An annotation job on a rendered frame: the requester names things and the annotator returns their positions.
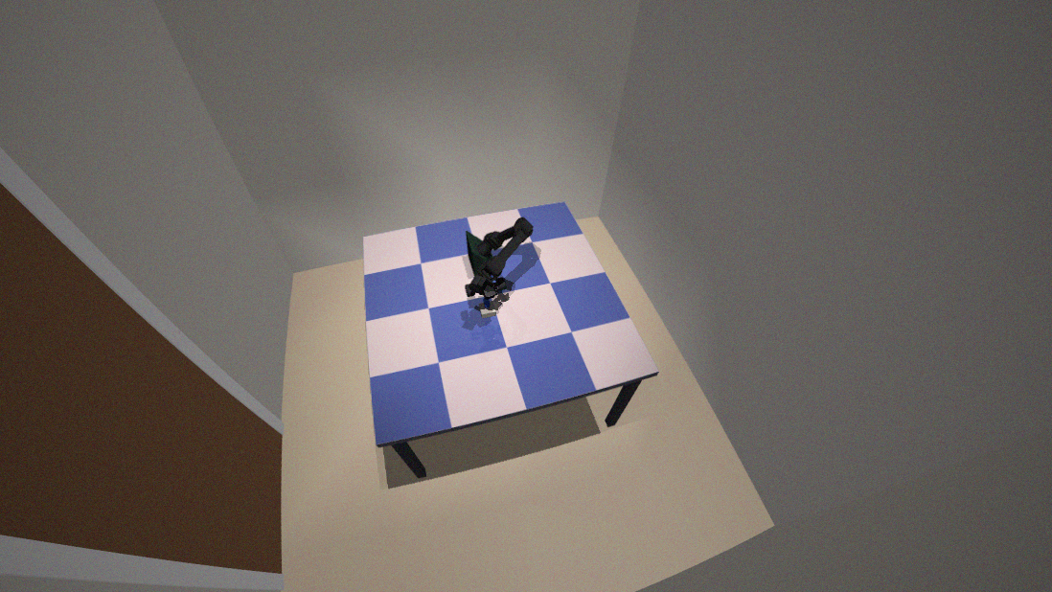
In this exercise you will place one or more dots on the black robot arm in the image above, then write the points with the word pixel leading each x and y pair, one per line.
pixel 518 233

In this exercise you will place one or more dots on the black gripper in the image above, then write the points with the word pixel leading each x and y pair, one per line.
pixel 500 282

